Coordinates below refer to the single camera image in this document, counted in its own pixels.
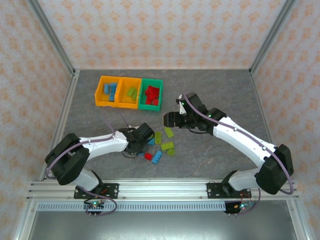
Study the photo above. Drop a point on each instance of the small green lego brick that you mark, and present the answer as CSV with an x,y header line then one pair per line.
x,y
171,151

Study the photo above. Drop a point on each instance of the small red lego brick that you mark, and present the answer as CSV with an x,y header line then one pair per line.
x,y
148,156

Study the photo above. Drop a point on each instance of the orange plastic bin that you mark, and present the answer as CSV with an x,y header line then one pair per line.
x,y
125,103
100,100

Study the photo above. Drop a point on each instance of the green plastic bin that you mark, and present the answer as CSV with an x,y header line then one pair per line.
x,y
150,108

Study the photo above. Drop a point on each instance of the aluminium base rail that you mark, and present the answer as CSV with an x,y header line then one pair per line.
x,y
162,190

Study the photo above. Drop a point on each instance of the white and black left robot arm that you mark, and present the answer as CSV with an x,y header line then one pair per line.
x,y
105,146

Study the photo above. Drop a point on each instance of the grey metal panel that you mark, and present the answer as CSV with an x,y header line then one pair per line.
x,y
160,227

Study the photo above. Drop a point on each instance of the small circuit board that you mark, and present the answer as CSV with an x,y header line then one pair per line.
x,y
240,207
95,205

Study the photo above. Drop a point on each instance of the aluminium table edge rail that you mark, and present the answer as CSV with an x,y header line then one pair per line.
x,y
62,120
162,68
260,100

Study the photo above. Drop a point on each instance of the aluminium frame post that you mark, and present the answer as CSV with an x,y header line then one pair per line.
x,y
272,35
51,35

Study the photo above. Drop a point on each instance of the blue lego brick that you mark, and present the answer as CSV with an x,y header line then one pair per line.
x,y
106,89
151,142
114,87
112,97
157,157

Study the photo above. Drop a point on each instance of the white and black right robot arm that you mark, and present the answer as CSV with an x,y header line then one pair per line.
x,y
240,135

